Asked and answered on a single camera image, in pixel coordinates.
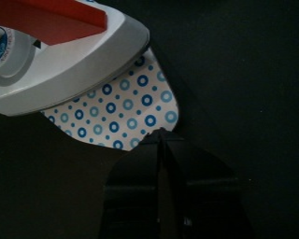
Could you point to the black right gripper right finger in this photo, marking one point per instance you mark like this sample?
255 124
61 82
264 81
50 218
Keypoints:
208 193

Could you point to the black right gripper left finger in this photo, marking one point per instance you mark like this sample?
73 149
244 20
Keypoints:
133 189

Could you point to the white and red toy iron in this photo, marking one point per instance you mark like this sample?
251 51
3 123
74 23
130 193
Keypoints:
68 59

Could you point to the blue-dotted white ironing board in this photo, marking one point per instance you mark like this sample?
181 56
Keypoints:
122 109

